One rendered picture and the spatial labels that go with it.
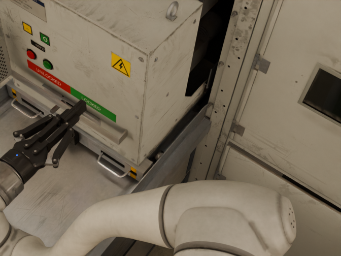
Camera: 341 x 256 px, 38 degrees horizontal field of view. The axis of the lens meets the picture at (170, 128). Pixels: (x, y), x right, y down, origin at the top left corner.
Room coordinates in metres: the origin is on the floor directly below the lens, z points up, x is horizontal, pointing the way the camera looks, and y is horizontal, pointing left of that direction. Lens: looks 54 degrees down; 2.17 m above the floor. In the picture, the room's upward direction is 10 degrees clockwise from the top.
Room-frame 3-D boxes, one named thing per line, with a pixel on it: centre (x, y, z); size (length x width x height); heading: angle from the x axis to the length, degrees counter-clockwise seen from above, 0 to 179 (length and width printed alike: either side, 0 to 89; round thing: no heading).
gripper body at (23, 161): (0.54, 0.30, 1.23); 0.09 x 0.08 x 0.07; 154
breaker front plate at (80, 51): (0.86, 0.29, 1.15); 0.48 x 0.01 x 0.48; 64
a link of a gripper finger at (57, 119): (0.61, 0.28, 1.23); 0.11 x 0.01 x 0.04; 155
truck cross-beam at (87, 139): (0.87, 0.29, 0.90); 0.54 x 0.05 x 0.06; 64
